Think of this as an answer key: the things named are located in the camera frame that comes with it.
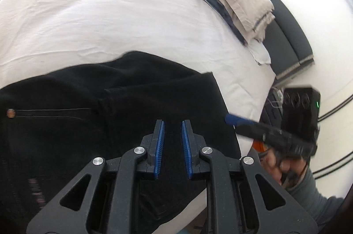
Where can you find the bed with white sheet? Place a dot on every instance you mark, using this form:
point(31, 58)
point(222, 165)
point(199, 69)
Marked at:
point(110, 16)

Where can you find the black denim pants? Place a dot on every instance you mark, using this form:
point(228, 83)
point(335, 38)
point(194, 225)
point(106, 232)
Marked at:
point(69, 112)

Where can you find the orange object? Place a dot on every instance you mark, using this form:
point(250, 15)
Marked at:
point(258, 146)

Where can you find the grey padded headboard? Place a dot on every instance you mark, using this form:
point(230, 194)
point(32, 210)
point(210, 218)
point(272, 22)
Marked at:
point(284, 38)

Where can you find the person's right forearm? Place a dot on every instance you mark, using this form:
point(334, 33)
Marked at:
point(314, 201)

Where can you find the black box device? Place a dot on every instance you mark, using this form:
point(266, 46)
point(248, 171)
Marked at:
point(300, 110)

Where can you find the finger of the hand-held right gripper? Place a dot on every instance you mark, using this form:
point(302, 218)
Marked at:
point(237, 120)

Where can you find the white cloth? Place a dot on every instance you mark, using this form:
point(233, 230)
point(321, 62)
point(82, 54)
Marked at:
point(262, 54)

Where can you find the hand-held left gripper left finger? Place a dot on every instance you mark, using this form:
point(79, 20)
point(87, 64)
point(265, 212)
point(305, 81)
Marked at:
point(160, 151)

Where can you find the folded beige and blue quilt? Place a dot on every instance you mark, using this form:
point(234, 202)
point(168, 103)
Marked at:
point(242, 2)

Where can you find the person's right hand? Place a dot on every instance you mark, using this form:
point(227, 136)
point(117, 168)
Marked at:
point(275, 166)

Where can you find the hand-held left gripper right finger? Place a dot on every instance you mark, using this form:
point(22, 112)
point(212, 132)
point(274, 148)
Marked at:
point(186, 151)

